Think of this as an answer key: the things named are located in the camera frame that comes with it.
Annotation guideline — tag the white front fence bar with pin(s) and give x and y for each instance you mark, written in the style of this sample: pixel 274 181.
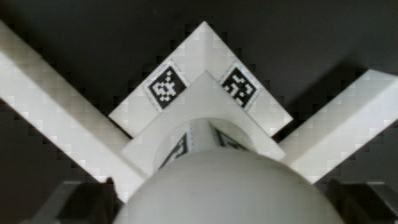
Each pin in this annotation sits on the white front fence bar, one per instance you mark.
pixel 61 114

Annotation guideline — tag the white lamp base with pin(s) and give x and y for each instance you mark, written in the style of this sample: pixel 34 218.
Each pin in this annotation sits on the white lamp base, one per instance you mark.
pixel 200 87

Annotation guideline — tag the white fence bar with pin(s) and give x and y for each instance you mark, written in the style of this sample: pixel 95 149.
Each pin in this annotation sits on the white fence bar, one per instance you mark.
pixel 61 114
pixel 344 125

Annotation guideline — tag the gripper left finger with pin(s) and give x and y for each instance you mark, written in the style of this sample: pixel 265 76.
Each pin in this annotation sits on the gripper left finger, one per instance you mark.
pixel 82 204

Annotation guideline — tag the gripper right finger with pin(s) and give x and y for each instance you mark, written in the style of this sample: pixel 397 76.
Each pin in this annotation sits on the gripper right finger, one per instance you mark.
pixel 365 202

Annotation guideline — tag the white lamp bulb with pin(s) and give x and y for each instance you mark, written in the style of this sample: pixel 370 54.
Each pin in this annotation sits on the white lamp bulb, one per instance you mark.
pixel 219 185

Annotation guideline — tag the white right fence bar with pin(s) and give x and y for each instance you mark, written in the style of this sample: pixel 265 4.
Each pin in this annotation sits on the white right fence bar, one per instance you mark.
pixel 344 125

